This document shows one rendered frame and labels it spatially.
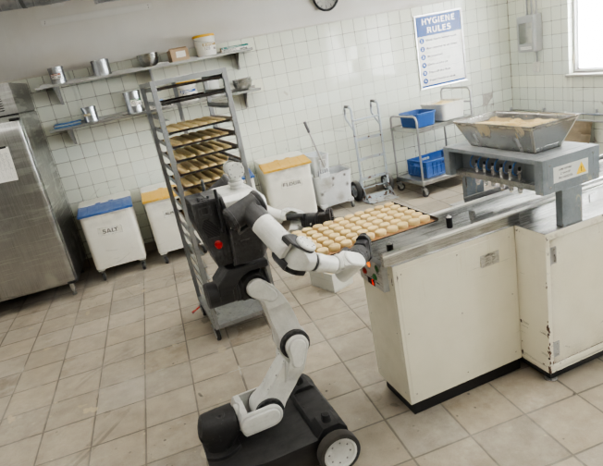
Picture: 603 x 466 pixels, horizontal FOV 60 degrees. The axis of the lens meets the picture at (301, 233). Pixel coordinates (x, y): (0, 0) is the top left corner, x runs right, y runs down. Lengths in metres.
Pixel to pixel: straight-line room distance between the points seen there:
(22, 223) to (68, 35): 2.00
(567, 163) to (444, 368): 1.13
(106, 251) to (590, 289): 4.38
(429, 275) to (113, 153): 4.35
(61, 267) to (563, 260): 4.34
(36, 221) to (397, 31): 4.52
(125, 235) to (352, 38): 3.43
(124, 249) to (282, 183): 1.79
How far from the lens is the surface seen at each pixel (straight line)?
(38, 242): 5.45
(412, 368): 2.66
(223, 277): 2.21
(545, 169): 2.52
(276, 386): 2.52
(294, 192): 5.74
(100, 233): 5.62
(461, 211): 2.91
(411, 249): 2.42
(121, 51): 6.09
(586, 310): 2.99
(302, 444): 2.53
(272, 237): 1.86
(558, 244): 2.70
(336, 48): 6.49
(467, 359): 2.84
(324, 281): 4.21
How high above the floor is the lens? 1.79
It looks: 18 degrees down
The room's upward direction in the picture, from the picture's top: 11 degrees counter-clockwise
